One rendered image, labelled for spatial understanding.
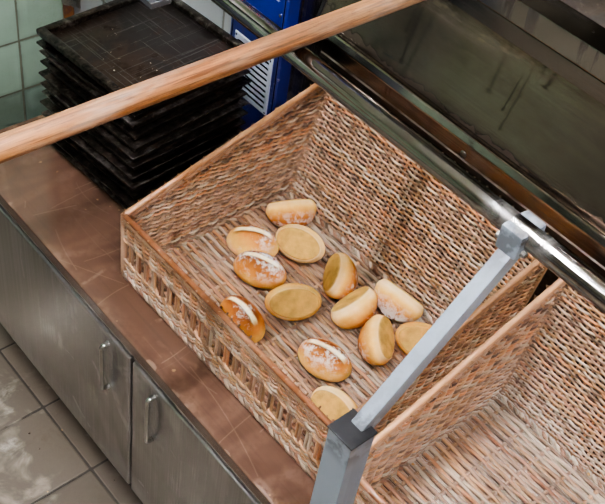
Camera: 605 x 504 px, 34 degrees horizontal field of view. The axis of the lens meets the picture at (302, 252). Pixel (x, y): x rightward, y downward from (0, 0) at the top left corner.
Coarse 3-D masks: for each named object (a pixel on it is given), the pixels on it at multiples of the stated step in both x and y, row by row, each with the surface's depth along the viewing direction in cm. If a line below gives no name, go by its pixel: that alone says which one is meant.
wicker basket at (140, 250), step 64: (256, 128) 178; (192, 192) 177; (256, 192) 192; (384, 192) 182; (128, 256) 177; (192, 256) 183; (384, 256) 185; (192, 320) 165; (320, 320) 177; (256, 384) 165; (320, 384) 167; (320, 448) 149
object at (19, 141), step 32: (384, 0) 137; (416, 0) 140; (288, 32) 128; (320, 32) 130; (192, 64) 121; (224, 64) 122; (256, 64) 126; (128, 96) 115; (160, 96) 118; (32, 128) 109; (64, 128) 111; (0, 160) 107
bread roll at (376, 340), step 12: (372, 324) 169; (384, 324) 170; (360, 336) 170; (372, 336) 167; (384, 336) 169; (360, 348) 169; (372, 348) 167; (384, 348) 167; (372, 360) 167; (384, 360) 167
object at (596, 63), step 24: (480, 0) 152; (504, 0) 149; (528, 0) 147; (552, 0) 148; (528, 24) 147; (552, 24) 144; (576, 24) 144; (552, 48) 146; (576, 48) 142; (600, 48) 140; (600, 72) 141
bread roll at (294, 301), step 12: (276, 288) 173; (288, 288) 172; (300, 288) 173; (312, 288) 174; (276, 300) 172; (288, 300) 172; (300, 300) 173; (312, 300) 173; (276, 312) 172; (288, 312) 173; (300, 312) 173; (312, 312) 173
